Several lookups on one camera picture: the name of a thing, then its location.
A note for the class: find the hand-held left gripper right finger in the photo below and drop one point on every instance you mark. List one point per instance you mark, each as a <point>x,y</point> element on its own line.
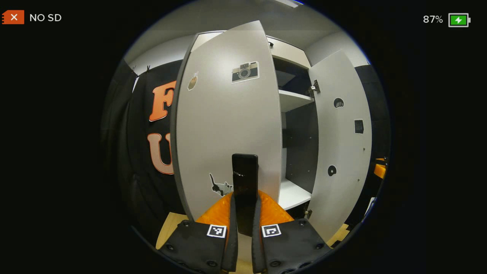
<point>289,243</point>

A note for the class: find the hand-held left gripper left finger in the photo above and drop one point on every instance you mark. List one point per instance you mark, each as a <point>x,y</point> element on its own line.
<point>198,243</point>

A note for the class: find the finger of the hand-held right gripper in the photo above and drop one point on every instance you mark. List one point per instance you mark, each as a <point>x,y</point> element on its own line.
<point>380,169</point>

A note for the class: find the beige cabinet door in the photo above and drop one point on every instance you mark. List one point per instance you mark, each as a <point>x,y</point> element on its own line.
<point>342,144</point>
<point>224,125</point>

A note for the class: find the beige double-door shoe cabinet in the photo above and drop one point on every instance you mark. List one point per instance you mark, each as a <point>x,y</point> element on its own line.
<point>300,144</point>

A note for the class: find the metal door hinge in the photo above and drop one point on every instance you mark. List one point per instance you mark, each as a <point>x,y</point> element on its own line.
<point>315,88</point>
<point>308,214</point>

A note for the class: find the white cabinet shelf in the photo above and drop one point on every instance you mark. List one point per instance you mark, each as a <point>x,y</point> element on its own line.
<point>293,99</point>
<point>293,194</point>

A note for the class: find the beige cabinet top panel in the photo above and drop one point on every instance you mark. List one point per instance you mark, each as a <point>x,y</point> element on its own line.
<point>289,51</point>

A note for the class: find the wide ceiling light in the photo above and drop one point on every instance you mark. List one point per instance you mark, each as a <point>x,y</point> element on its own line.
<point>287,3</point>

